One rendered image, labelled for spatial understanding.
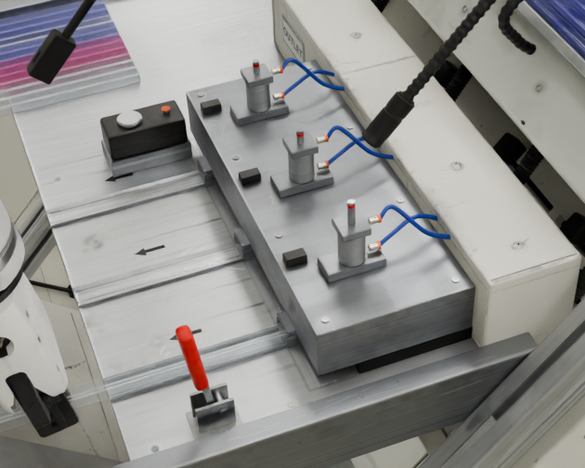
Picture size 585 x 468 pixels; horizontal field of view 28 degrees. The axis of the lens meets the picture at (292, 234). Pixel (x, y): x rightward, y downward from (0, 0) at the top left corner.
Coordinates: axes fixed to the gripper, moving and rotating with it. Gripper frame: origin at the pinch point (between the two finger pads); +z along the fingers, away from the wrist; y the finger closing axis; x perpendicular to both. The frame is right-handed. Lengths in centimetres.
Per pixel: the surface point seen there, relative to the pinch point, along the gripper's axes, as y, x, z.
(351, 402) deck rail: -9.2, -21.4, 3.4
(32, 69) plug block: 24.4, -8.6, -12.6
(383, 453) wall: 100, -45, 182
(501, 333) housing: -7.9, -34.8, 5.1
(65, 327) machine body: 55, 3, 49
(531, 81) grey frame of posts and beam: 6.4, -46.1, -5.5
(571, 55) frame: 1.8, -47.3, -10.7
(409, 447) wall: 96, -51, 178
